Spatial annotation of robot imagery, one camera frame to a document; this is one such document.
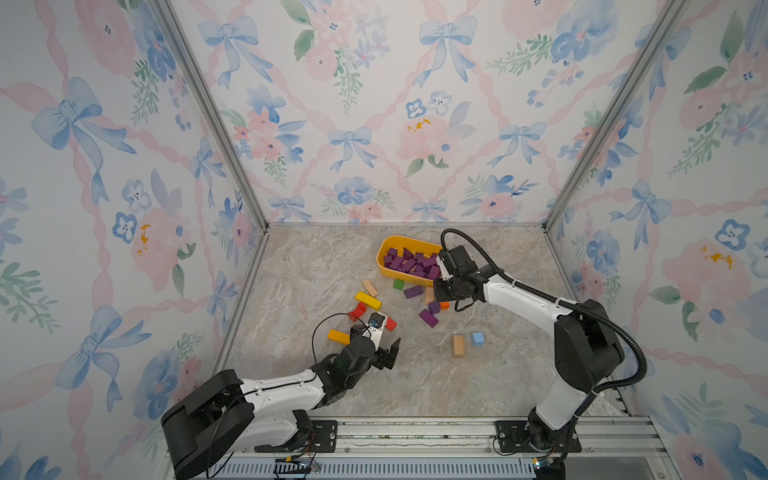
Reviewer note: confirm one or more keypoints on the yellow plastic storage bin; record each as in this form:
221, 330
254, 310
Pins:
410, 260

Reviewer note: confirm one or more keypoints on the purple brick slanted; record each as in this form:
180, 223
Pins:
428, 318

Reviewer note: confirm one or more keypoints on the yellow long brick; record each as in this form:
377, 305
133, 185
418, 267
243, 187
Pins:
368, 300

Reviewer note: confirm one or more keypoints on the red bridge brick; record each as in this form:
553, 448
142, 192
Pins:
358, 312

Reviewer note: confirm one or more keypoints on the natural wood brick right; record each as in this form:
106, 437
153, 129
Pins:
458, 346

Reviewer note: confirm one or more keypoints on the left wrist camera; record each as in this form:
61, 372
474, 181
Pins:
374, 329

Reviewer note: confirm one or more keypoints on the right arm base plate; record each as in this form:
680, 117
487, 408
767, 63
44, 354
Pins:
522, 436

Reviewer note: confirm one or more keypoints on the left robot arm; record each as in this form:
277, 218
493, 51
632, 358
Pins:
227, 413

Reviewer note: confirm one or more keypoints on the natural wood brick top left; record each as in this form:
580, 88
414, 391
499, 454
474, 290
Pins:
370, 288

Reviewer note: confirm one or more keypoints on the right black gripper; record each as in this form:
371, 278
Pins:
447, 287

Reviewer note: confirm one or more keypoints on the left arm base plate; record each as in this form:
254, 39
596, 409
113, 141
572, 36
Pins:
320, 436

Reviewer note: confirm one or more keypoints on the orange-yellow brick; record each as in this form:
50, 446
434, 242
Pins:
339, 337

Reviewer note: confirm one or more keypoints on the aluminium mounting rail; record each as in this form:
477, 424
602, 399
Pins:
461, 448

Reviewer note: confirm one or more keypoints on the light blue cube brick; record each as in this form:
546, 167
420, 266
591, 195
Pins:
478, 338

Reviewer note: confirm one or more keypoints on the purple long brick top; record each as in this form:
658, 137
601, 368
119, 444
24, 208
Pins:
413, 291

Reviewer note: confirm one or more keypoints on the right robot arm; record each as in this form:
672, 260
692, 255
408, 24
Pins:
591, 353

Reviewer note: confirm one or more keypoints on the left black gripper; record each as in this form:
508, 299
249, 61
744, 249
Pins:
380, 352

